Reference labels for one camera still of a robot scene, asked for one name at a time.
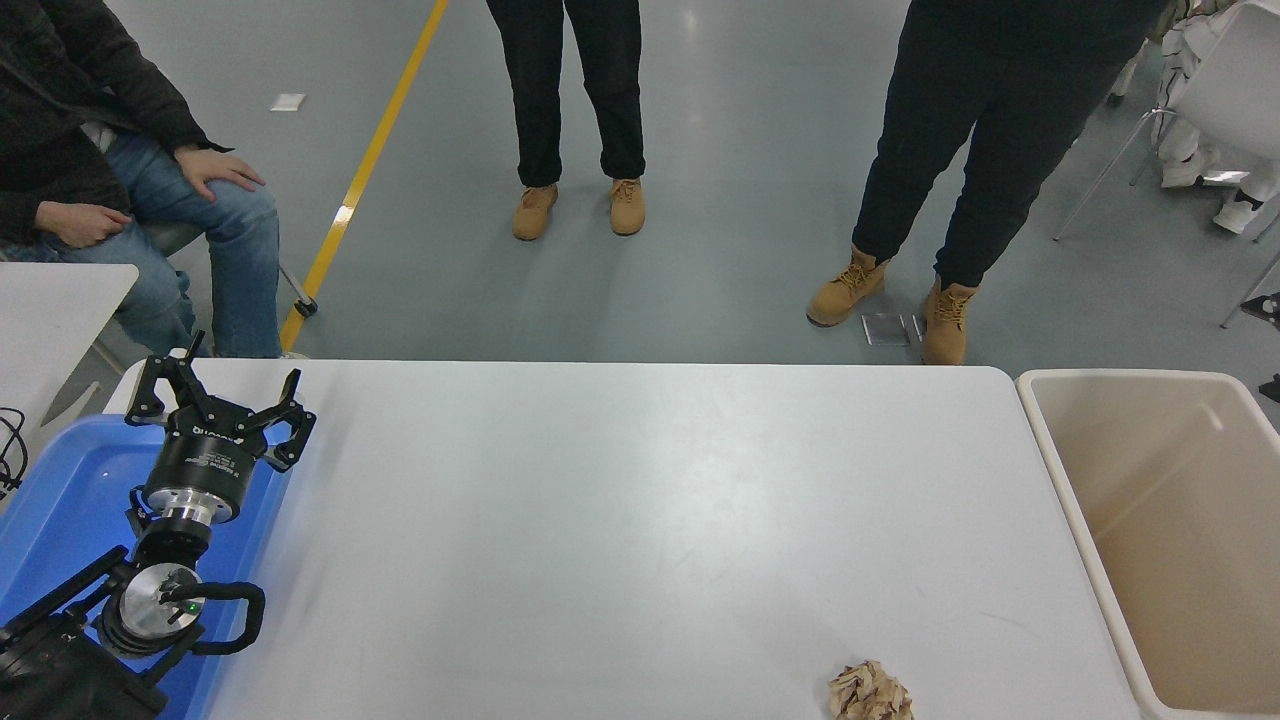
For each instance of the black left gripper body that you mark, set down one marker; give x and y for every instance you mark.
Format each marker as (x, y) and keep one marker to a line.
(205, 460)

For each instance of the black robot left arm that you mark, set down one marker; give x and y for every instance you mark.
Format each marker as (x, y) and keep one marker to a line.
(150, 600)

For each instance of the seated person's right hand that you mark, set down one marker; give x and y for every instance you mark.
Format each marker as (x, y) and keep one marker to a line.
(80, 222)

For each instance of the seated person's left hand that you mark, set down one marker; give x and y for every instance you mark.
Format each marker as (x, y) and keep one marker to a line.
(218, 170)

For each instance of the wheeled chair with white legs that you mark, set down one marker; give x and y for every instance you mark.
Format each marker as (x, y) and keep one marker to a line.
(305, 305)

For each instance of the blue plastic tray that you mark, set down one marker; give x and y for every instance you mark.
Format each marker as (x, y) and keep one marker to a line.
(70, 500)

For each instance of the white side table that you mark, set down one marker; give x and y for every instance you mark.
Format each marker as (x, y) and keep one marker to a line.
(50, 320)

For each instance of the white paper scrap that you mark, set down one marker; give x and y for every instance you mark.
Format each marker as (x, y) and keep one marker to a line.
(288, 102)

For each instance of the seated person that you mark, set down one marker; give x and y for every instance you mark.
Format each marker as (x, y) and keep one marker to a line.
(60, 100)

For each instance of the metal floor plate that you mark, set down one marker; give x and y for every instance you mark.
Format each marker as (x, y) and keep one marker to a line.
(888, 332)

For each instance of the crumpled tan paper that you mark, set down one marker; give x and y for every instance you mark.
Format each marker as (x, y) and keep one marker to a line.
(870, 695)

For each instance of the large pale bin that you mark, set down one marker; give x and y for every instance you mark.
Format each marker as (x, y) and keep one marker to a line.
(1150, 560)

